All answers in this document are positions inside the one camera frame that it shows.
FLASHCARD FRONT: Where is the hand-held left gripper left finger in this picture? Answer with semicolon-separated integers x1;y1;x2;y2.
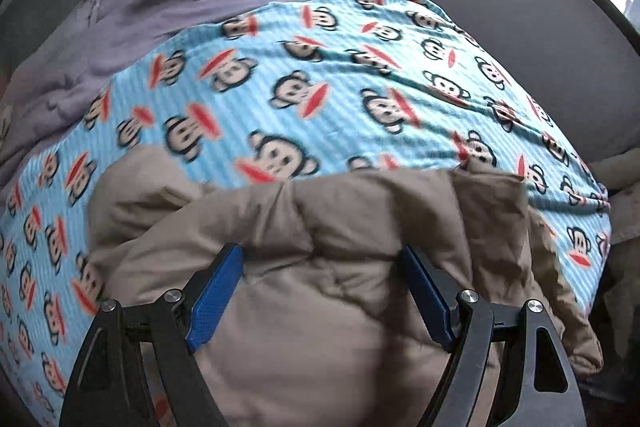
59;243;245;427

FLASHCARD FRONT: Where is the purple duvet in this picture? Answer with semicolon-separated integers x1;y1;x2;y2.
0;0;381;208

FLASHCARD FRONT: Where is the beige down jacket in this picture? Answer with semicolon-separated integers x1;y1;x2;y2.
86;144;605;427

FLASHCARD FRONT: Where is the beige cloth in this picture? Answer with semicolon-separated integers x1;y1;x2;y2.
590;151;640;248

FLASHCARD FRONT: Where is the blue monkey print blanket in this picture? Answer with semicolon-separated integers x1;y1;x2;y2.
0;0;613;427

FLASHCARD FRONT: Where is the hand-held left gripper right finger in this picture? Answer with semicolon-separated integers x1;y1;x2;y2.
398;245;587;427

